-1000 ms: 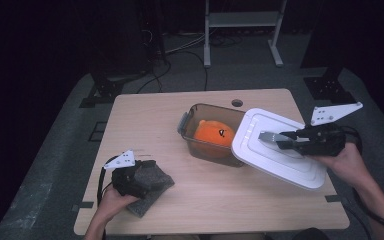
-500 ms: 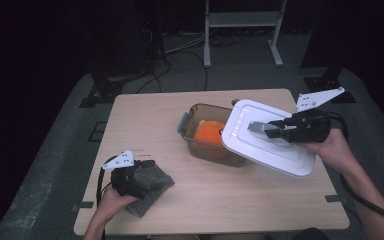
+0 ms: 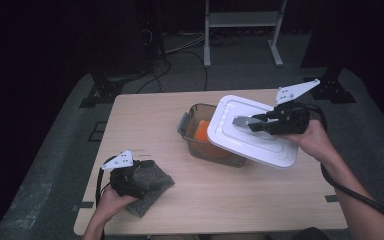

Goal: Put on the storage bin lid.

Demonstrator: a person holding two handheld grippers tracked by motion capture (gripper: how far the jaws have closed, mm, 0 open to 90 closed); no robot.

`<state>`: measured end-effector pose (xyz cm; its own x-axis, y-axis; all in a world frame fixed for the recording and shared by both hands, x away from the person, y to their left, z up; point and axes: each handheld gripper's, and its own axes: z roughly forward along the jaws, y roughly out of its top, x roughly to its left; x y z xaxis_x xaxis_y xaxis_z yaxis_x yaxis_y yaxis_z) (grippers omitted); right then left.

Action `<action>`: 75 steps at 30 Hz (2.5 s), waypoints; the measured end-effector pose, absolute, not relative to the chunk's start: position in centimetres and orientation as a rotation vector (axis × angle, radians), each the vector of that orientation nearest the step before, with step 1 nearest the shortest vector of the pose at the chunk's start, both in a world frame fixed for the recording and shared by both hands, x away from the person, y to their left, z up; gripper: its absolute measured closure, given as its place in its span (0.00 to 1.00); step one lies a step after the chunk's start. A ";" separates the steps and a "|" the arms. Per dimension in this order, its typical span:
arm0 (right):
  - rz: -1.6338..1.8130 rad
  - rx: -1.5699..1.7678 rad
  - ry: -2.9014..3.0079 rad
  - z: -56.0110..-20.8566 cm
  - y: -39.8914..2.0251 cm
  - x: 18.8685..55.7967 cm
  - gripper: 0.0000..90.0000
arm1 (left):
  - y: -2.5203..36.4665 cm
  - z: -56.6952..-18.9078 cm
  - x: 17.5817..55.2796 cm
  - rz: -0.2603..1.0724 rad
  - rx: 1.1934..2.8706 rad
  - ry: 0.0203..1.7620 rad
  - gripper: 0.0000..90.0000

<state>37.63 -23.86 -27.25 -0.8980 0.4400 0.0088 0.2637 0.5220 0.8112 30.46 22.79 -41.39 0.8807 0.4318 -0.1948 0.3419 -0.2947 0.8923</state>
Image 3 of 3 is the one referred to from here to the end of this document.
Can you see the grey fluffy cloth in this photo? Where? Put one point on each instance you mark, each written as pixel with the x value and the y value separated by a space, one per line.
pixel 153 181

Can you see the grey plastic container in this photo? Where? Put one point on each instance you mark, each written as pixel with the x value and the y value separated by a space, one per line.
pixel 246 143

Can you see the orange plush toy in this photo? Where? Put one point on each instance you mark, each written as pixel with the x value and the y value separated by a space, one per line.
pixel 201 130

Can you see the person's left hand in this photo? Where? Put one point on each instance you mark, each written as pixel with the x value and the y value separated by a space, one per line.
pixel 113 205

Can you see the black stand base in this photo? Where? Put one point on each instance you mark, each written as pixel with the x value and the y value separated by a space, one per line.
pixel 336 91
pixel 105 91

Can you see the white metal stand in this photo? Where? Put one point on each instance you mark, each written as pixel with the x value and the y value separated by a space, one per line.
pixel 243 19

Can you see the grey transparent storage box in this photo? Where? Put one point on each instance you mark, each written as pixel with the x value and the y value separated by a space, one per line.
pixel 196 146

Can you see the person's right hand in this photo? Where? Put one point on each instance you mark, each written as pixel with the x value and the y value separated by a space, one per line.
pixel 313 143

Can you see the dark equipment rack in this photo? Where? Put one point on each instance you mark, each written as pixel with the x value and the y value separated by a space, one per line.
pixel 150 33

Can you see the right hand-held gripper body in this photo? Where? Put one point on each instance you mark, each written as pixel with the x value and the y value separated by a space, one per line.
pixel 290 118

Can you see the black tape piece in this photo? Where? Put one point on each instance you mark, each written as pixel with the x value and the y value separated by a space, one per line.
pixel 331 198
pixel 83 205

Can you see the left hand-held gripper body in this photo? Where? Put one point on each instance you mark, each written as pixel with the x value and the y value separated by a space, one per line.
pixel 123 180

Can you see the black floor tape square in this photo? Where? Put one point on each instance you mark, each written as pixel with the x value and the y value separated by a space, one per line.
pixel 97 131

